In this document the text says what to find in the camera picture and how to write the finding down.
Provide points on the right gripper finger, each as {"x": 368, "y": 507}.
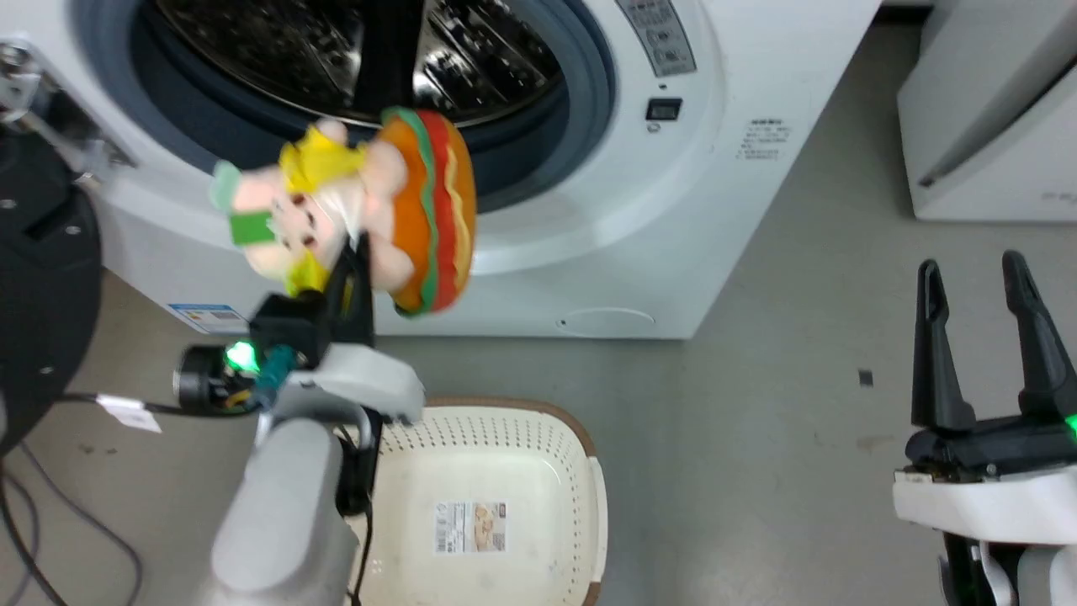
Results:
{"x": 1039, "y": 345}
{"x": 936, "y": 362}

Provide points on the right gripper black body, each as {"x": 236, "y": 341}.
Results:
{"x": 993, "y": 446}

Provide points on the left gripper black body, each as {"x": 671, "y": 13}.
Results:
{"x": 290, "y": 324}

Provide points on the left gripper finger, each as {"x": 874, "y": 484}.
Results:
{"x": 339, "y": 290}
{"x": 363, "y": 295}

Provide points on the pig burger plush toy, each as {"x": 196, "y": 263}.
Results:
{"x": 421, "y": 210}

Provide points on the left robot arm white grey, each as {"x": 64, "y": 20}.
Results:
{"x": 286, "y": 505}

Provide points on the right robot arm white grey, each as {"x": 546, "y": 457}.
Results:
{"x": 993, "y": 522}

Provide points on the cream perforated laundry basket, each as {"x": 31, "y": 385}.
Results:
{"x": 505, "y": 471}

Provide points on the white front-loading washing machine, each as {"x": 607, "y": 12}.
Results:
{"x": 757, "y": 210}

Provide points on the black round washing machine door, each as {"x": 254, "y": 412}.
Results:
{"x": 42, "y": 278}

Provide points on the printed label sticker in basket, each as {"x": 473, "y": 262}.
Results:
{"x": 471, "y": 528}

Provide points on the steel washing machine drum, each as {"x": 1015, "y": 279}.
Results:
{"x": 471, "y": 59}

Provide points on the blue energy label sticker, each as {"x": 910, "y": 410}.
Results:
{"x": 209, "y": 318}

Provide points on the grey rubber door gasket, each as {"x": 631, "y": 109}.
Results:
{"x": 580, "y": 109}

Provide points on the metal washer door hinge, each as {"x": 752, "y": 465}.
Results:
{"x": 50, "y": 109}

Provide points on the small black washer display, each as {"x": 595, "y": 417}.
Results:
{"x": 664, "y": 109}

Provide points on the grey instruction sticker on washer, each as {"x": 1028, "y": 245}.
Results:
{"x": 660, "y": 34}

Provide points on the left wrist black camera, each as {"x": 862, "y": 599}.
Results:
{"x": 202, "y": 379}

